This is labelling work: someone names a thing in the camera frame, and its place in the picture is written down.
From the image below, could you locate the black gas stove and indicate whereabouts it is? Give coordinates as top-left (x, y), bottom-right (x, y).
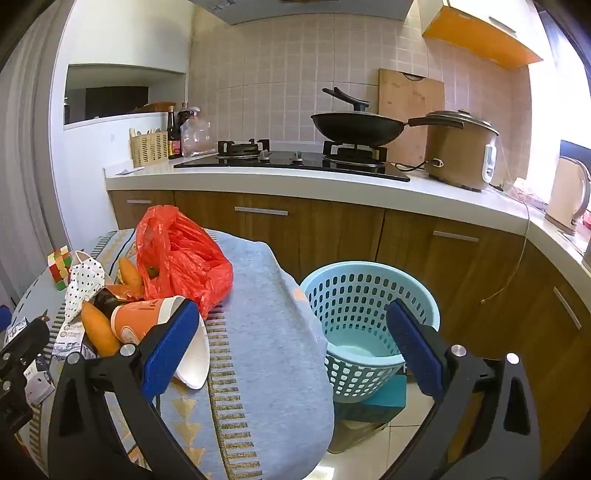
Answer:
top-left (174, 138), bottom-right (411, 183)

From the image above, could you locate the thin beige cable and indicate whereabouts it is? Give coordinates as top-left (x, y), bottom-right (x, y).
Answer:
top-left (480, 185), bottom-right (532, 305)

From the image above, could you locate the wooden cutting board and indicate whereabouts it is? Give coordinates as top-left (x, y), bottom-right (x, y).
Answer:
top-left (379, 68), bottom-right (445, 167)

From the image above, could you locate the orange paper cup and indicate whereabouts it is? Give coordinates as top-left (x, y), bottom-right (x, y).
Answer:
top-left (108, 296), bottom-right (185, 344)

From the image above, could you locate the polka dot face mask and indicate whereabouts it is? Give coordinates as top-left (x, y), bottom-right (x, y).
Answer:
top-left (63, 251), bottom-right (112, 324)

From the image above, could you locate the white paper plate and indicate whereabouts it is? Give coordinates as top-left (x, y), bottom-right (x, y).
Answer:
top-left (173, 314), bottom-right (211, 391)

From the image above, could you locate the patterned blue tablecloth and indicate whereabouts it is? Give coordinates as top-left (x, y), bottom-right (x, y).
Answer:
top-left (9, 228), bottom-right (335, 480)

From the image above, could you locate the white printed packet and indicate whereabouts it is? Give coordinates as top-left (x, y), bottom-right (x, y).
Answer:
top-left (51, 318), bottom-right (88, 361)

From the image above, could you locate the clear plastic bottle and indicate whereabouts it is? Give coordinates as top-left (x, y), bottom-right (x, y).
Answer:
top-left (181, 108), bottom-right (213, 157)

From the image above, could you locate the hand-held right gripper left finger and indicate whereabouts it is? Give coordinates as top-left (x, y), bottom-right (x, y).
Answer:
top-left (46, 298), bottom-right (218, 480)

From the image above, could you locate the range hood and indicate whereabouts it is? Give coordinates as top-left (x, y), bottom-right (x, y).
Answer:
top-left (191, 0), bottom-right (414, 26)

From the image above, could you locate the narrow wooden cabinet door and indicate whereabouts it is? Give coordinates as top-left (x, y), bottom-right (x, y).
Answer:
top-left (108, 189), bottom-right (176, 230)

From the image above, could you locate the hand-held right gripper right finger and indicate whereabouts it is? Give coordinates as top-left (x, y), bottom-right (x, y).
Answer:
top-left (385, 298), bottom-right (541, 480)

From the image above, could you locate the teal stool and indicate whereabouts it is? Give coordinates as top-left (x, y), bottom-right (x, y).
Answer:
top-left (332, 374), bottom-right (408, 411)

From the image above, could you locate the brown rice cooker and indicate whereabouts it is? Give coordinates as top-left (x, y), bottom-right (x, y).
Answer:
top-left (424, 110), bottom-right (500, 191)

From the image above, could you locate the orange carrot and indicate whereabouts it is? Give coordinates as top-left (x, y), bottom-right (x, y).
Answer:
top-left (81, 300), bottom-right (122, 358)
top-left (117, 256), bottom-right (146, 297)

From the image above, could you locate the colourful puzzle cube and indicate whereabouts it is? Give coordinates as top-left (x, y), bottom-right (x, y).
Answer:
top-left (46, 247), bottom-right (75, 291)

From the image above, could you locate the red plastic bag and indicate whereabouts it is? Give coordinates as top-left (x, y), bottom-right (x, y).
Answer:
top-left (135, 205), bottom-right (234, 319)

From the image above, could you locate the black handled pan lid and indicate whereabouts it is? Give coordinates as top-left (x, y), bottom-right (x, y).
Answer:
top-left (322, 87), bottom-right (371, 115)

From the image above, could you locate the orange wall cabinet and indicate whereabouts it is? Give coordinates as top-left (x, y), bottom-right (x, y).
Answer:
top-left (418, 0), bottom-right (544, 71)

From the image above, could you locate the black wok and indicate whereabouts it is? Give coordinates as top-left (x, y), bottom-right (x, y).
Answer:
top-left (310, 113), bottom-right (465, 145)

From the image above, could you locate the dark sauce bottle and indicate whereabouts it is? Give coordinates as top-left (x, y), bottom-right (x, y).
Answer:
top-left (167, 106), bottom-right (184, 160)

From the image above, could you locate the beige utensil basket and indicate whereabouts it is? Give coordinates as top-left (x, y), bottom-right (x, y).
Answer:
top-left (129, 128), bottom-right (169, 168)

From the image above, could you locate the cream electric kettle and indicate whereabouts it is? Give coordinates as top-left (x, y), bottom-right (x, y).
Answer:
top-left (545, 155), bottom-right (591, 236)

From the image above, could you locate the light blue plastic basket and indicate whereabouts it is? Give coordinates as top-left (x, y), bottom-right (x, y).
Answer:
top-left (300, 261), bottom-right (441, 404)

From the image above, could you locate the wide wooden cabinet door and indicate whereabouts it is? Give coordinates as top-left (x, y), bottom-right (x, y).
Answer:
top-left (174, 191), bottom-right (386, 287)

